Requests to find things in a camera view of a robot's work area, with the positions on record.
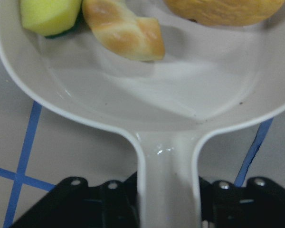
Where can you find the toy croissant bread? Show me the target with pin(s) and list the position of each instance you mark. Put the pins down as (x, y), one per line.
(120, 31)

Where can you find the brown wrinkled potato toy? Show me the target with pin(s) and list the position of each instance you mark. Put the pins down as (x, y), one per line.
(225, 12)

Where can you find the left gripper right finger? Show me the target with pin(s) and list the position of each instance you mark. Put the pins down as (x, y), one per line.
(217, 203)

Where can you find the yellow sponge piece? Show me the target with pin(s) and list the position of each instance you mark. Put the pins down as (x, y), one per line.
(49, 17)

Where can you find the white plastic dustpan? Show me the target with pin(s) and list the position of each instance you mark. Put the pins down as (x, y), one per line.
(213, 80)

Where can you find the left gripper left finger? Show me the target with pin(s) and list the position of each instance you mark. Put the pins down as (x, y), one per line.
(119, 203)

